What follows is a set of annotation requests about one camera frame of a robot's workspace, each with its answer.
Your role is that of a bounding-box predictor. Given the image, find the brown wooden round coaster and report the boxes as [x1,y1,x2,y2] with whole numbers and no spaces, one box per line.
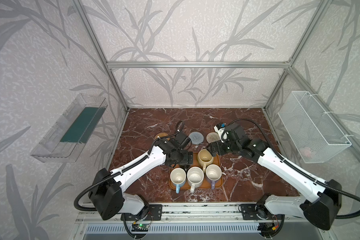
[155,133,170,140]

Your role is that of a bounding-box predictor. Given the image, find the grey round felt coaster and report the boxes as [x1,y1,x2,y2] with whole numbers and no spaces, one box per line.
[189,132,204,145]

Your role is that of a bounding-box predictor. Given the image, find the cream yellow mug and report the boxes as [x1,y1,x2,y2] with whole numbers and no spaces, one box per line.
[197,149,214,173]

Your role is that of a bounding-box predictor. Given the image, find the beige patterned round coaster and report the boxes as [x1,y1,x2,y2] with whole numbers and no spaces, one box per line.
[206,132,221,144]

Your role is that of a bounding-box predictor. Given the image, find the black mug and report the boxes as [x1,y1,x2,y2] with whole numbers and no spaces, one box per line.
[179,164,192,172]

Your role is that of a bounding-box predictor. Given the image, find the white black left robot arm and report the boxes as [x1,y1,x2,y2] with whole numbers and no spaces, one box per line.
[88,139,194,221]

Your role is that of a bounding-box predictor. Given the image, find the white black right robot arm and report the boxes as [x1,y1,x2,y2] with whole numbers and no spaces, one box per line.
[206,139,342,231]

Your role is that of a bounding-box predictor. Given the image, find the orange brown serving tray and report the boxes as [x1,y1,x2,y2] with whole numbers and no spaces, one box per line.
[168,151,223,191]

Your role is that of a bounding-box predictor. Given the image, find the pink object in basket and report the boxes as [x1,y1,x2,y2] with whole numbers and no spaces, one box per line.
[299,147,314,159]

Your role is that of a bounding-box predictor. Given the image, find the green circuit board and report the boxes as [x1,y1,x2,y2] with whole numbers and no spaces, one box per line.
[132,222,151,232]

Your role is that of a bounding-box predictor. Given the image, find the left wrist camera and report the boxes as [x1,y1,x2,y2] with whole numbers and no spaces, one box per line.
[175,131,191,149]

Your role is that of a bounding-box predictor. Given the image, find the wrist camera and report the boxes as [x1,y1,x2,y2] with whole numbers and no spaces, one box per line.
[214,123,247,142]
[175,131,191,149]

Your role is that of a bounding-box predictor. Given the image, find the white mug blue handle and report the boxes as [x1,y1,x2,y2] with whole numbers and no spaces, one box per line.
[170,168,187,194]

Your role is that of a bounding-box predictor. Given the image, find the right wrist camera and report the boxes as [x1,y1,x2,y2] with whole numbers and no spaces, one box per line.
[214,123,247,142]

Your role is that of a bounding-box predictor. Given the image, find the white mug cream handle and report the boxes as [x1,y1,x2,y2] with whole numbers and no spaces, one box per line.
[187,167,204,193]

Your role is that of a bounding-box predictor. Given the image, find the white mug purple handle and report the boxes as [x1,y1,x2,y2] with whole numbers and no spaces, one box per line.
[205,164,222,190]

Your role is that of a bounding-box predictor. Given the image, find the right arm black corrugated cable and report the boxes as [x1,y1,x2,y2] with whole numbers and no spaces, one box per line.
[220,117,360,220]

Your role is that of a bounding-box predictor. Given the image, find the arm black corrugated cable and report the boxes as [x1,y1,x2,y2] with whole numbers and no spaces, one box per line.
[220,117,360,220]
[73,119,185,212]

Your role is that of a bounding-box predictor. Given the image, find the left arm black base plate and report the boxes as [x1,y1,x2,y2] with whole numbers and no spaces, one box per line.
[121,204,163,221]

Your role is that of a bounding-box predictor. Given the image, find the aluminium front rail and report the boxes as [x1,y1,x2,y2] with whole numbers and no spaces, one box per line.
[75,202,309,224]

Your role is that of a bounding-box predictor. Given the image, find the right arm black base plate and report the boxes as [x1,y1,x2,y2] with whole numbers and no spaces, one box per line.
[238,204,284,221]

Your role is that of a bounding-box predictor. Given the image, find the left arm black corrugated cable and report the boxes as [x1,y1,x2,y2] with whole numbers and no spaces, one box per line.
[73,119,185,212]

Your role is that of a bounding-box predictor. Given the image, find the white wire mesh basket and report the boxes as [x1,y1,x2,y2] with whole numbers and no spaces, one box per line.
[278,91,352,164]

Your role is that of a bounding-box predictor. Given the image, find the aluminium frame back crossbar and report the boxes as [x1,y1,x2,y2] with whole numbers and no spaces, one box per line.
[107,61,289,69]

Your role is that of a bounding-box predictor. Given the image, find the clear plastic wall bin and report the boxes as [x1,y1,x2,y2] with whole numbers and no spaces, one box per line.
[31,94,108,163]

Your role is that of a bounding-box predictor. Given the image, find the aluminium frame corner post right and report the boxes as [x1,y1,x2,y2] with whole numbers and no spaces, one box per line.
[263,0,333,112]

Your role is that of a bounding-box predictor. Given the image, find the aluminium frame corner post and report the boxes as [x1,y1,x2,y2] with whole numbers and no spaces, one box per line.
[73,0,129,112]
[263,0,333,112]

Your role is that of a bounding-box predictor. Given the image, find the aluminium frame corner post left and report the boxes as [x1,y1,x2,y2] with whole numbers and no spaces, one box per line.
[73,0,129,112]

